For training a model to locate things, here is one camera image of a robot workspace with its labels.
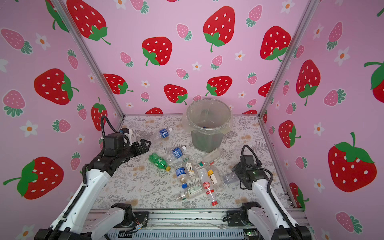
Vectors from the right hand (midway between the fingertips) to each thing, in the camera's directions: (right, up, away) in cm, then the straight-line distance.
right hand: (239, 172), depth 85 cm
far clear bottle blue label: (-48, +22, +19) cm, 56 cm away
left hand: (-52, +17, -7) cm, 55 cm away
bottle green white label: (-26, -8, -6) cm, 28 cm away
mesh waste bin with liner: (-17, +31, +19) cm, 41 cm away
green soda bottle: (-48, +5, +5) cm, 48 cm away
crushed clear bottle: (-5, -3, +1) cm, 6 cm away
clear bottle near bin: (-13, +7, +12) cm, 19 cm away
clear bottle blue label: (-38, +9, +8) cm, 40 cm away
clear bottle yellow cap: (-14, -4, -3) cm, 15 cm away
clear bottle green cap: (-28, +1, +1) cm, 28 cm away
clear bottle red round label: (-21, -1, 0) cm, 21 cm away
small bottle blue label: (-34, -4, +3) cm, 34 cm away
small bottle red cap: (-17, -10, -5) cm, 20 cm away
